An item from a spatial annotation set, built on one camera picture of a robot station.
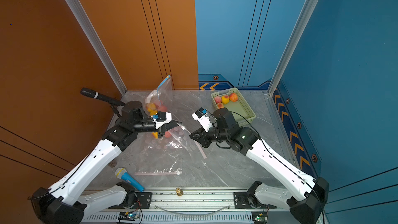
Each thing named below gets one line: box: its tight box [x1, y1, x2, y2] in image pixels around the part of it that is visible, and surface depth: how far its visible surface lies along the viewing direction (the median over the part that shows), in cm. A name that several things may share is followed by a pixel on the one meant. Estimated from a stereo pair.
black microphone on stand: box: [79, 87, 126, 117], surface depth 82 cm
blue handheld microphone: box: [115, 166, 146, 193], surface depth 80 cm
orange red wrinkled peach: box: [229, 92, 238, 103], surface depth 114 cm
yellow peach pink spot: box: [221, 94, 230, 105], surface depth 113 cm
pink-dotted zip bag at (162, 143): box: [144, 130, 182, 150], surface depth 92 cm
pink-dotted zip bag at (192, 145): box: [168, 123, 208, 160], surface depth 71 cm
